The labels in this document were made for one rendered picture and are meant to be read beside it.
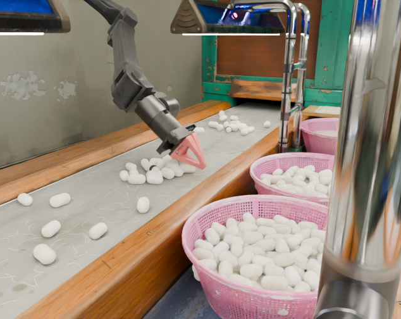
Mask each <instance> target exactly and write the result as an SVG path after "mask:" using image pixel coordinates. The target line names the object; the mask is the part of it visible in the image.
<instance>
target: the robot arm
mask: <svg viewBox="0 0 401 319"><path fill-rule="evenodd" d="M84 1H85V2H86V3H87V4H89V5H90V6H91V7H93V8H94V9H95V10H96V11H98V12H99V13H100V14H101V15H102V16H103V17H104V18H105V19H106V20H107V21H108V23H109V24H110V25H111V26H110V28H109V30H108V31H107V33H108V34H109V35H108V36H107V44H108V45H110V46H111V47H112V48H113V56H114V75H113V83H112V85H111V95H112V97H113V102H114V103H115V105H117V107H119V109H123V110H124V111H125V112H126V113H133V112H135V113H136V114H137V115H138V116H139V117H140V118H141V119H142V120H143V121H144V122H145V124H146V125H147V126H148V127H149V128H150V129H151V130H152V131H153V132H154V133H155V134H156V135H157V136H158V137H159V138H160V139H161V140H162V143H161V145H160V146H159V147H158V148H157V149H156V151H157V152H158V153H159V154H160V155H161V154H162V153H163V152H165V151H167V150H169V149H170V150H171V151H170V153H169V155H170V156H171V158H173V159H175V160H178V161H182V162H184V163H188V164H190V165H192V166H195V167H197V168H200V169H201V170H203V169H205V167H206V166H207V163H206V161H205V158H204V155H203V153H202V149H201V145H200V142H199V138H198V135H197V134H196V133H195V132H194V129H195V127H196V125H195V124H194V123H193V122H192V123H189V124H187V125H184V126H182V125H181V124H180V123H179V122H178V121H177V120H176V117H177V116H178V114H179V112H180V105H179V103H178V101H177V100H176V99H175V98H173V97H167V95H166V94H164V93H163V92H157V91H156V90H155V89H153V88H154V87H153V86H152V85H151V84H150V83H149V81H148V80H147V78H146V77H145V76H144V73H143V71H142V70H141V69H140V66H139V59H138V56H137V49H136V45H135V39H134V35H135V29H134V28H135V26H136V24H137V23H138V19H137V15H136V14H135V13H134V12H133V11H132V10H130V9H129V8H128V7H126V8H124V7H123V6H121V5H119V4H117V3H115V2H114V1H112V0H84ZM190 131H191V132H190ZM188 148H190V149H191V150H192V152H193V153H194V154H195V156H196V157H197V159H198V160H199V161H197V160H196V159H194V158H193V157H192V156H191V155H189V154H188V153H187V151H188Z"/></svg>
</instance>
